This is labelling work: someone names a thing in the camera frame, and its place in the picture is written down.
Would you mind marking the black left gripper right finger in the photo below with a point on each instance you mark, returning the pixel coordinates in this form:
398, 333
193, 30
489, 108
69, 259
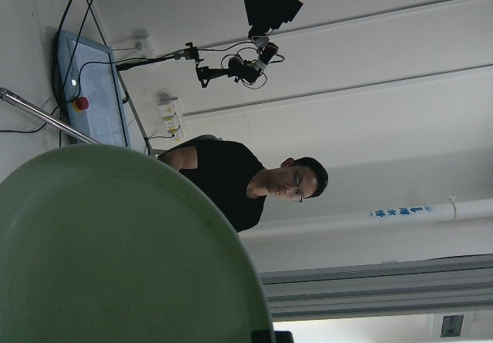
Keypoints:
283, 337

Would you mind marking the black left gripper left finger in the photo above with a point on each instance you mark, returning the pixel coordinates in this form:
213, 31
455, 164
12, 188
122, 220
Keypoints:
260, 336

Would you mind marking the light green round plate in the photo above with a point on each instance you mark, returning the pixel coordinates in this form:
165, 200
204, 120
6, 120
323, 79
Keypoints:
104, 244

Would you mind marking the man in black shirt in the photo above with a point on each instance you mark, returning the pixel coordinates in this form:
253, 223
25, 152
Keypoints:
238, 183

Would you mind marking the white pipe with blue label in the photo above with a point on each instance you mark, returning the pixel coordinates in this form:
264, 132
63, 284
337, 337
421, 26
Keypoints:
451, 211

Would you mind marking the teach pendant with red button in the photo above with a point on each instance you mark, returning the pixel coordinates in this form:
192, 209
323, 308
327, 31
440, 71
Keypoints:
91, 98

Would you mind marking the metal pole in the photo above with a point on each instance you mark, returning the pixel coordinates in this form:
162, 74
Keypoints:
17, 101

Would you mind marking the grey aluminium frame rail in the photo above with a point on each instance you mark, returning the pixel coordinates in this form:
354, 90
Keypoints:
462, 283

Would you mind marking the white wall socket group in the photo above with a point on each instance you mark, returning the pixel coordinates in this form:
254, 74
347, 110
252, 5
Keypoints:
171, 115

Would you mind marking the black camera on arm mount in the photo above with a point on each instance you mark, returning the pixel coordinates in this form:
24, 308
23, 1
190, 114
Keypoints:
248, 72

